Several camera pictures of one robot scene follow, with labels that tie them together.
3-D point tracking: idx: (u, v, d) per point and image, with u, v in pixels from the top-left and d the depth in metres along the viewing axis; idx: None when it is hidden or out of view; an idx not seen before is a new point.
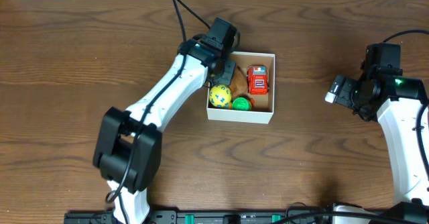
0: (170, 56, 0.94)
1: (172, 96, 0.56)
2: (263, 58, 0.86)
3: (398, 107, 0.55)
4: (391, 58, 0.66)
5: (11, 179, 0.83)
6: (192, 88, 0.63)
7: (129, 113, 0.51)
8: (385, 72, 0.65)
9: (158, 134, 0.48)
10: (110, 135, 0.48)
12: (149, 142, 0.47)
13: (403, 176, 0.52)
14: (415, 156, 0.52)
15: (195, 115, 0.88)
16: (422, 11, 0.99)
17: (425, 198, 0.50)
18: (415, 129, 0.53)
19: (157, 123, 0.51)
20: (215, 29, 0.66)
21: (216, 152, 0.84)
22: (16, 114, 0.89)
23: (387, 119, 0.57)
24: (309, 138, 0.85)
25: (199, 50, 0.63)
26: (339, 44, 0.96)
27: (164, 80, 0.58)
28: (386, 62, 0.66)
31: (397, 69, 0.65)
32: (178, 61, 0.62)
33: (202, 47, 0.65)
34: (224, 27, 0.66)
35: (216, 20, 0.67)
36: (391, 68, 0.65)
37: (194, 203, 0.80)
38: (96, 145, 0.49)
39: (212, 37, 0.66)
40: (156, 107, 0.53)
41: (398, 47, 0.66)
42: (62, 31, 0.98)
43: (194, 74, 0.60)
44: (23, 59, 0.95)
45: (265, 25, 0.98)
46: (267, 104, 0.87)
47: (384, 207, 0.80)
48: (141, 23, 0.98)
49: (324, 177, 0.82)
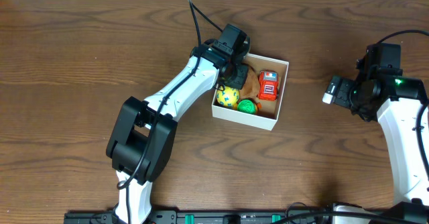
0: (170, 56, 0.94)
1: (187, 90, 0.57)
2: (277, 64, 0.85)
3: (398, 107, 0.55)
4: (391, 58, 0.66)
5: (11, 178, 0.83)
6: (206, 86, 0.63)
7: (147, 103, 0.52)
8: (386, 72, 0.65)
9: (174, 123, 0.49)
10: (127, 123, 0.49)
12: (165, 131, 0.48)
13: (403, 176, 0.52)
14: (415, 156, 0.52)
15: (196, 115, 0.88)
16: (423, 10, 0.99)
17: (426, 198, 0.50)
18: (415, 129, 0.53)
19: (173, 114, 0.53)
20: (226, 35, 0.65)
21: (216, 152, 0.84)
22: (17, 114, 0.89)
23: (387, 119, 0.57)
24: (309, 138, 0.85)
25: (211, 54, 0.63)
26: (339, 44, 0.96)
27: (179, 76, 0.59)
28: (386, 62, 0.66)
31: (397, 69, 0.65)
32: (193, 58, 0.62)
33: (213, 51, 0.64)
34: (236, 32, 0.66)
35: (228, 25, 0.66)
36: (391, 68, 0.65)
37: (194, 203, 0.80)
38: (112, 133, 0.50)
39: (223, 43, 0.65)
40: (171, 100, 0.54)
41: (398, 47, 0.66)
42: (62, 31, 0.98)
43: (208, 73, 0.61)
44: (23, 59, 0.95)
45: (265, 25, 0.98)
46: (273, 110, 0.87)
47: (384, 207, 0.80)
48: (141, 23, 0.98)
49: (324, 177, 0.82)
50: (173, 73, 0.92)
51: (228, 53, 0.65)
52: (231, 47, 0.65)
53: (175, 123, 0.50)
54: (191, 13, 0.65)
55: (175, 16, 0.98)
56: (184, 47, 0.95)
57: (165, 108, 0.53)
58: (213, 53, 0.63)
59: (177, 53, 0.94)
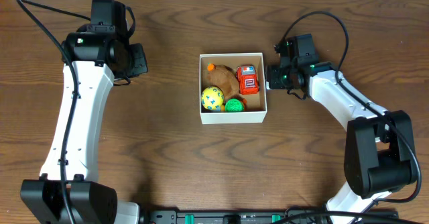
0: (170, 56, 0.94)
1: (80, 129, 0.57)
2: (250, 58, 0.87)
3: (318, 75, 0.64)
4: (306, 47, 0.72)
5: (11, 179, 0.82)
6: (105, 90, 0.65)
7: (46, 176, 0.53)
8: (305, 60, 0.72)
9: (86, 186, 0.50)
10: (40, 206, 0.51)
12: (80, 198, 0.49)
13: (346, 115, 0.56)
14: (346, 98, 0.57)
15: (195, 115, 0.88)
16: (422, 11, 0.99)
17: (367, 115, 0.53)
18: (336, 82, 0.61)
19: (84, 173, 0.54)
20: (97, 14, 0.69)
21: (216, 152, 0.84)
22: (16, 114, 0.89)
23: (318, 90, 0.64)
24: (309, 138, 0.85)
25: (85, 46, 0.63)
26: (339, 43, 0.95)
27: (66, 107, 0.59)
28: (304, 50, 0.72)
31: (314, 55, 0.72)
32: (69, 78, 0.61)
33: (85, 39, 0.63)
34: (106, 3, 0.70)
35: (94, 3, 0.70)
36: (310, 54, 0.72)
37: (194, 203, 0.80)
38: (39, 216, 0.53)
39: (99, 23, 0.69)
40: (70, 155, 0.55)
41: (310, 37, 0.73)
42: (62, 30, 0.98)
43: (94, 85, 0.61)
44: (22, 59, 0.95)
45: (265, 25, 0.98)
46: (259, 104, 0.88)
47: (386, 207, 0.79)
48: (141, 23, 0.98)
49: (324, 178, 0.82)
50: (172, 73, 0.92)
51: (110, 29, 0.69)
52: (110, 23, 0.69)
53: (88, 183, 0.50)
54: (25, 8, 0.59)
55: (175, 16, 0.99)
56: (184, 47, 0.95)
57: (72, 170, 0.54)
58: (88, 41, 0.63)
59: (176, 53, 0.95)
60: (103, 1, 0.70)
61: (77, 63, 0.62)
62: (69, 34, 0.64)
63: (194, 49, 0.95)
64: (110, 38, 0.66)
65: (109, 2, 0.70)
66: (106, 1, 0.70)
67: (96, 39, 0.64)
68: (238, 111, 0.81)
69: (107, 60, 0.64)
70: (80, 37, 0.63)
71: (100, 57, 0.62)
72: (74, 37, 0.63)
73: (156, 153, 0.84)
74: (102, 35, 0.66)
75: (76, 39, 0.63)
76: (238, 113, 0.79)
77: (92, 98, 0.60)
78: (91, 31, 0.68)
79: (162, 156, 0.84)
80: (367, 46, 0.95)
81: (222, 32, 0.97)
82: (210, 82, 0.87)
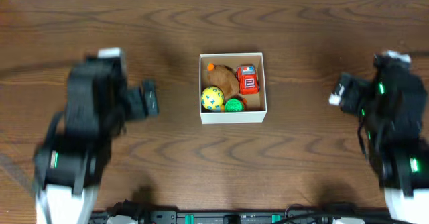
0: (170, 56, 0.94)
1: None
2: (250, 58, 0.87)
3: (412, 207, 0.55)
4: (411, 110, 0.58)
5: (11, 179, 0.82)
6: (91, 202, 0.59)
7: None
8: (401, 129, 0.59)
9: None
10: None
12: None
13: None
14: None
15: (195, 115, 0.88)
16: (422, 10, 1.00)
17: None
18: None
19: None
20: (74, 92, 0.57)
21: (216, 152, 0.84)
22: (17, 114, 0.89)
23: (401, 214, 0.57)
24: (309, 138, 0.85)
25: (60, 173, 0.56)
26: (338, 43, 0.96)
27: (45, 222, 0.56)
28: (403, 117, 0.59)
31: (416, 130, 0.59)
32: (45, 208, 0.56)
33: (60, 161, 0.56)
34: (83, 82, 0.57)
35: (70, 82, 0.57)
36: (409, 123, 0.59)
37: (194, 203, 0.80)
38: None
39: (78, 108, 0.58)
40: None
41: (424, 99, 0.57)
42: (62, 31, 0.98)
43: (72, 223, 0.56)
44: (23, 59, 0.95)
45: (265, 25, 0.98)
46: (259, 103, 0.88)
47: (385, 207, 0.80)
48: (141, 23, 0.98)
49: (324, 178, 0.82)
50: (172, 73, 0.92)
51: (94, 126, 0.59)
52: (92, 113, 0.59)
53: None
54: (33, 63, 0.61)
55: (175, 16, 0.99)
56: (184, 47, 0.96)
57: None
58: (64, 152, 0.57)
59: (176, 53, 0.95)
60: (80, 76, 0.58)
61: (50, 189, 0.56)
62: (43, 145, 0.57)
63: (194, 49, 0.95)
64: (91, 148, 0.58)
65: (88, 79, 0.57)
66: (82, 76, 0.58)
67: (73, 157, 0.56)
68: (238, 111, 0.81)
69: (88, 182, 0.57)
70: (55, 151, 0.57)
71: (78, 184, 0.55)
72: (46, 153, 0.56)
73: (157, 153, 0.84)
74: (84, 135, 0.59)
75: (50, 155, 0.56)
76: (238, 113, 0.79)
77: (74, 216, 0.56)
78: (68, 128, 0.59)
79: (162, 156, 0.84)
80: (366, 46, 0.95)
81: (222, 32, 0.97)
82: (210, 82, 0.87)
